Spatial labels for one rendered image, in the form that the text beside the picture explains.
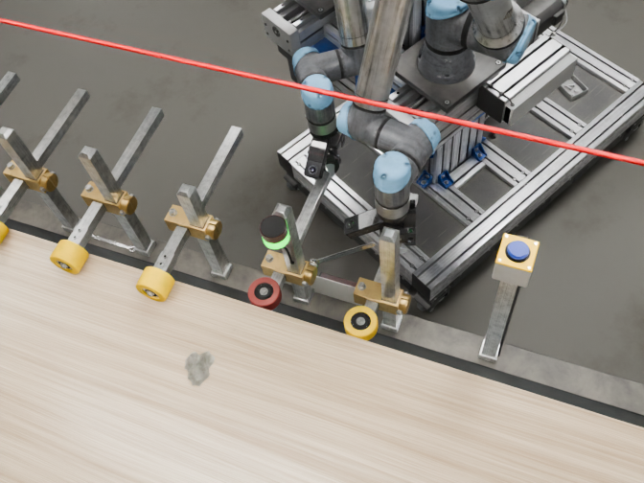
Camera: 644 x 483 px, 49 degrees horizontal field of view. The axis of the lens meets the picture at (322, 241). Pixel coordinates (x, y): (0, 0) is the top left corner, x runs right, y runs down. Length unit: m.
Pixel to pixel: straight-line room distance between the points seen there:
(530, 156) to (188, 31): 1.83
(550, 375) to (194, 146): 1.95
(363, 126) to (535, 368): 0.76
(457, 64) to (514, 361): 0.76
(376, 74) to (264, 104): 1.85
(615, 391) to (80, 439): 1.27
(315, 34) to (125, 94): 1.54
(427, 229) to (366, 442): 1.19
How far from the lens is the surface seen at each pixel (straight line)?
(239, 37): 3.65
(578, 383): 1.89
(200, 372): 1.69
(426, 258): 2.53
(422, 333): 1.89
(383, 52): 1.48
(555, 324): 2.72
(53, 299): 1.91
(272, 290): 1.74
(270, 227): 1.55
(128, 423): 1.71
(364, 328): 1.67
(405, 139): 1.51
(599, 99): 3.07
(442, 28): 1.80
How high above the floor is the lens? 2.43
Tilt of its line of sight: 59 degrees down
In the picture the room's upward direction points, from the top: 11 degrees counter-clockwise
